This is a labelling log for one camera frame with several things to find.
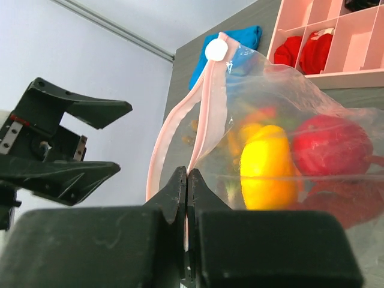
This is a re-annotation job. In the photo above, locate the red toy chili pepper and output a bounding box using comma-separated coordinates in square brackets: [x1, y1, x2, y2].
[248, 106, 276, 122]

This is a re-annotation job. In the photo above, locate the clear zip top bag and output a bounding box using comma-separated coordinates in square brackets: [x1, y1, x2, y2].
[146, 33, 383, 268]

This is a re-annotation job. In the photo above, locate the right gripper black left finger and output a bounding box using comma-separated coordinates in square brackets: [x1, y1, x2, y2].
[1, 167, 187, 287]

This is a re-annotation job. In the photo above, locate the yellow toy mango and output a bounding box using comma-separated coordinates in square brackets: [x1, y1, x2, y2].
[239, 125, 298, 210]

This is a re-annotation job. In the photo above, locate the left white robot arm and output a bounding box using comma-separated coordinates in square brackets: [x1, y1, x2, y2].
[1, 77, 133, 230]

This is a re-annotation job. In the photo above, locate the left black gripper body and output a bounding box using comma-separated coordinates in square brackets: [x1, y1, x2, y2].
[1, 110, 88, 162]

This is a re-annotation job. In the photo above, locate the dark rolled sock left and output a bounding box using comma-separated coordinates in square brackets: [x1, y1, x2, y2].
[344, 0, 380, 12]

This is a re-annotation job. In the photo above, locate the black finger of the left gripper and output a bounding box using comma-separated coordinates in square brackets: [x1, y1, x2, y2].
[1, 155, 121, 206]
[17, 77, 133, 130]

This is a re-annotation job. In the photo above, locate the blue folded cloth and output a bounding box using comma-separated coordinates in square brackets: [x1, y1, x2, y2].
[188, 26, 262, 90]

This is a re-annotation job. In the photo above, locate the red toy apple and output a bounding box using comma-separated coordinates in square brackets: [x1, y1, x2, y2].
[292, 115, 373, 176]

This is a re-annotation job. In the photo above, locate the red rolled sock right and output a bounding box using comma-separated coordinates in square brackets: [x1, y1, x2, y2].
[299, 28, 335, 74]

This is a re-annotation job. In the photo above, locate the red rolled sock left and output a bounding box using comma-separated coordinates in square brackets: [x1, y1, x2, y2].
[274, 36, 302, 67]

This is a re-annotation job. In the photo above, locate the red rolled sock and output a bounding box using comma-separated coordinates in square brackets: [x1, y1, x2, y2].
[274, 36, 302, 67]
[299, 28, 335, 74]

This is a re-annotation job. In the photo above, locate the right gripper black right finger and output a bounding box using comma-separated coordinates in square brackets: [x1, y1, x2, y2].
[187, 169, 364, 287]

